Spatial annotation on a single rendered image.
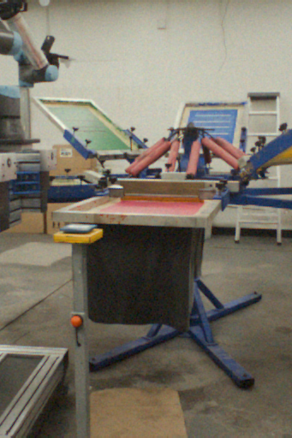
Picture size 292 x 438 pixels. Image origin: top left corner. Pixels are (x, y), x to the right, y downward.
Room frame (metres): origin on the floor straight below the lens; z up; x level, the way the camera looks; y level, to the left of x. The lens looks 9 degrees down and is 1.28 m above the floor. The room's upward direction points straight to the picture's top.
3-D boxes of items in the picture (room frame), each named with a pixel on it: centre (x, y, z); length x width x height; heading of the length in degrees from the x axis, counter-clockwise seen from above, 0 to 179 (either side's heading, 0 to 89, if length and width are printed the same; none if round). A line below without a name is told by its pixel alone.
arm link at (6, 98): (2.27, 0.62, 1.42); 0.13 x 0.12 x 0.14; 59
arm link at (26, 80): (2.55, 0.57, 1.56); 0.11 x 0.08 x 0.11; 59
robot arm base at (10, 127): (2.26, 0.61, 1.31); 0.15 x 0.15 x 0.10
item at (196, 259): (2.13, -0.21, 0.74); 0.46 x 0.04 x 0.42; 166
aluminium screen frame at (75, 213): (2.24, -0.02, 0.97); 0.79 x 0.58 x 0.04; 166
